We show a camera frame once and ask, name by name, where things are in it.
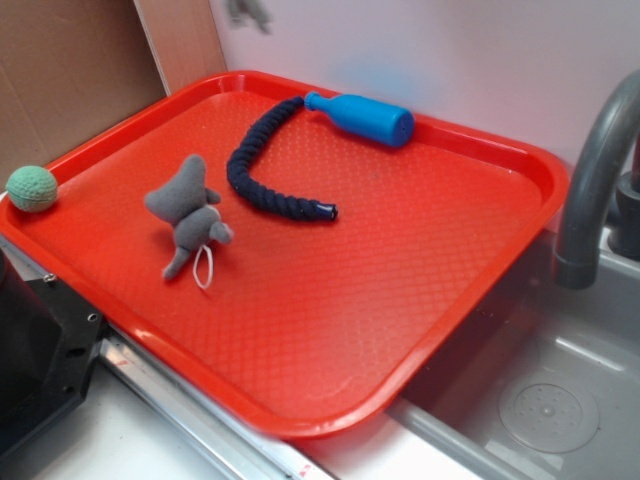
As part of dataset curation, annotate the red plastic tray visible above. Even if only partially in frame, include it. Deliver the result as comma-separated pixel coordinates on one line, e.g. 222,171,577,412
1,72,568,439

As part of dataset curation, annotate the blue plastic bottle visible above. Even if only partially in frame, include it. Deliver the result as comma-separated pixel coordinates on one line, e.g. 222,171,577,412
304,92,415,148

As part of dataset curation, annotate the grey plush elephant toy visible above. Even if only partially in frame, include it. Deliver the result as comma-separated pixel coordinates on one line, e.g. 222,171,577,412
144,155,234,289

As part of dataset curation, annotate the grey toy sink basin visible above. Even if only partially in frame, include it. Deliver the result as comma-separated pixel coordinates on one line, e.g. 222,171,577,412
389,234,639,479

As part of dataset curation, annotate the grey toy faucet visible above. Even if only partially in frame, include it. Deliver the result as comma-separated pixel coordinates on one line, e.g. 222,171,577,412
551,71,639,289

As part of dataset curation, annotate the green foam ball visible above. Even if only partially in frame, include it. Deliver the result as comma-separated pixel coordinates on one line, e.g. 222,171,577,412
6,165,58,213

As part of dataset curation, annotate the brown cardboard panel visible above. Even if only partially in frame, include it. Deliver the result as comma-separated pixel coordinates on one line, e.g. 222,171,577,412
1,1,226,180

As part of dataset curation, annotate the dark navy rope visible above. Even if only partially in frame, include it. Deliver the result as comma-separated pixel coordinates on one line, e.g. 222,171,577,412
226,96,339,223

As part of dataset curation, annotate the aluminium rail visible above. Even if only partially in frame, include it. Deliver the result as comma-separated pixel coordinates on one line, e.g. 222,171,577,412
0,234,336,480

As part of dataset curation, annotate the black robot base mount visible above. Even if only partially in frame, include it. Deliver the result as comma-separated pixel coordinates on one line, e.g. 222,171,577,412
1,255,105,461

